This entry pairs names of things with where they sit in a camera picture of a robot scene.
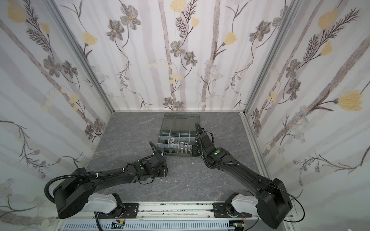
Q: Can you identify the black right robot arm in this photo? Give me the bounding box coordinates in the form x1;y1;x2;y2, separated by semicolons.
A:
195;123;293;229

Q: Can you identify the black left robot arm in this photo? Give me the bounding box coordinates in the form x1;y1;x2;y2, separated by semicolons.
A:
44;142;168;218

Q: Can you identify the green plastic organizer box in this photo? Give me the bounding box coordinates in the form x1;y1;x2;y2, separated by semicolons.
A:
157;113;200;157

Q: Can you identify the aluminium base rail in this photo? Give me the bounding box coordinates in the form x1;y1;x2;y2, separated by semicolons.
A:
54;201;294;221

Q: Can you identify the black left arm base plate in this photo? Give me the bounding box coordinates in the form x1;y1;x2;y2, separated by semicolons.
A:
97;203;139;219

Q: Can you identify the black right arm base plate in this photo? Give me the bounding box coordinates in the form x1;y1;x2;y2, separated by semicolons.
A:
213;202;252;218

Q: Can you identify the black corrugated cable hose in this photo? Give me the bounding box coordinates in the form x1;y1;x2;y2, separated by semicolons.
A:
44;164;128;204

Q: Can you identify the white slotted cable duct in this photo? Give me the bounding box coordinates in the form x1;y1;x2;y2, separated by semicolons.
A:
59;220;235;231

